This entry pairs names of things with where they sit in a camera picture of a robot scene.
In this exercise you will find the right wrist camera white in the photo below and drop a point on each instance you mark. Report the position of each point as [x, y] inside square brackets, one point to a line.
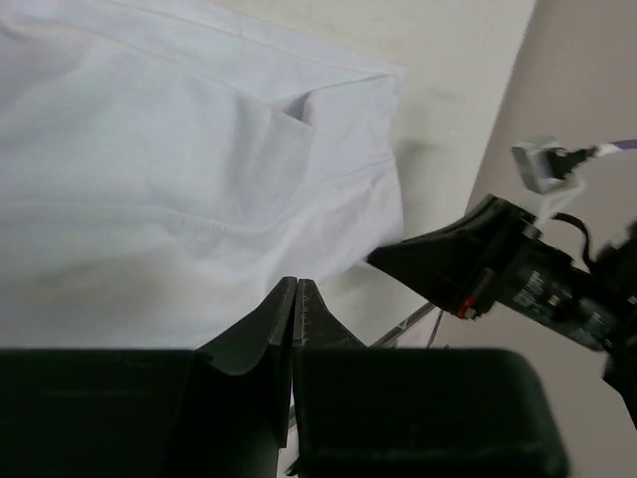
[548, 173]

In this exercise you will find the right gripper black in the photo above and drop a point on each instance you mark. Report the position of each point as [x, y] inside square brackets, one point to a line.
[495, 255]

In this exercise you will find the white skirt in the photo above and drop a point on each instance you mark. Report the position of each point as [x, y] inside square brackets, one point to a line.
[164, 164]

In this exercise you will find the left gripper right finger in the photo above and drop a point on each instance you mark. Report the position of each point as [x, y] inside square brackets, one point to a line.
[314, 324]

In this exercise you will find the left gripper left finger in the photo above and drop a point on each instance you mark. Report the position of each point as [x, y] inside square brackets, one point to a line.
[253, 359]

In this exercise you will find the aluminium front rail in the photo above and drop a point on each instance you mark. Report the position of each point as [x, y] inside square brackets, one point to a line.
[390, 339]

